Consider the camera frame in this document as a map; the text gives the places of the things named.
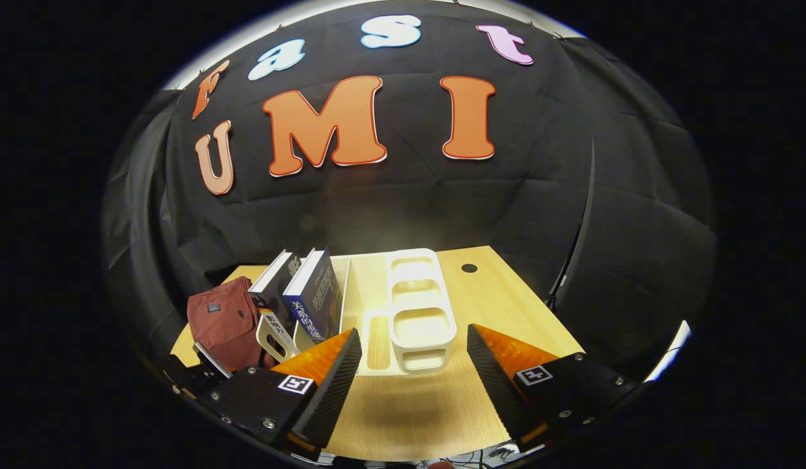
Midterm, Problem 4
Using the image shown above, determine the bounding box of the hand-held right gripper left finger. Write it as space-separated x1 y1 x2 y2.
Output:
196 328 363 460

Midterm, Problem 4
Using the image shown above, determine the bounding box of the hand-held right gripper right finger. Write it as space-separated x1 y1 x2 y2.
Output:
467 324 641 450

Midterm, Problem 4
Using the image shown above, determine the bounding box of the maroon schoolbag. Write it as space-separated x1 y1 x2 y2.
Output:
186 276 280 372

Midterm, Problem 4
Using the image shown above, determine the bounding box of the blue book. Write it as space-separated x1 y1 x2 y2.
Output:
283 247 344 346

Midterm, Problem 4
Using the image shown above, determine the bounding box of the white bookshelf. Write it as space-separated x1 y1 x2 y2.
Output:
257 248 458 377

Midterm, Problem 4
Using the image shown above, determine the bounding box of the black portrait cover book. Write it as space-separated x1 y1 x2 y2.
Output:
248 249 303 356

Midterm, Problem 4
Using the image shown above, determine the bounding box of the black stand pole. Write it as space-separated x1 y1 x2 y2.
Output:
548 138 597 310

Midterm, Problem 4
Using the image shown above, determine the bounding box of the tangle of cables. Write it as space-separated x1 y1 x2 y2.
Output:
468 445 531 467

